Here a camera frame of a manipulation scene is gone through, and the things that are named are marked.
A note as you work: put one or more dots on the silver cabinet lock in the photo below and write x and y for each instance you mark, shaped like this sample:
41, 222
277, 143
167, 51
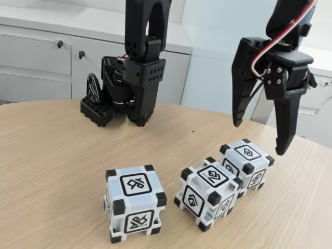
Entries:
324, 83

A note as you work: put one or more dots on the white cube stacked-diamond glyph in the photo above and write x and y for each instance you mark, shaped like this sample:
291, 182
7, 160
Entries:
197, 199

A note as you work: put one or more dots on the long white cabinet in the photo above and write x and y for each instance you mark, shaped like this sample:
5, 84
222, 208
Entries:
31, 64

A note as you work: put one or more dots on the grey metal pillar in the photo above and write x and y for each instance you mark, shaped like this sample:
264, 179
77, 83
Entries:
262, 114

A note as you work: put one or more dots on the white cube slashed-diamond glyph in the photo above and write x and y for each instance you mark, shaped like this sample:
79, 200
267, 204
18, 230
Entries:
249, 153

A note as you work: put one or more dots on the black cabinet lock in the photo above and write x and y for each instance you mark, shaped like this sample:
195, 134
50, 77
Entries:
60, 43
81, 54

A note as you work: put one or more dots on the white cube crossed-lines glyph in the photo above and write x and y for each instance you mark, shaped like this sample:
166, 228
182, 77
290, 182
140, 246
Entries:
135, 184

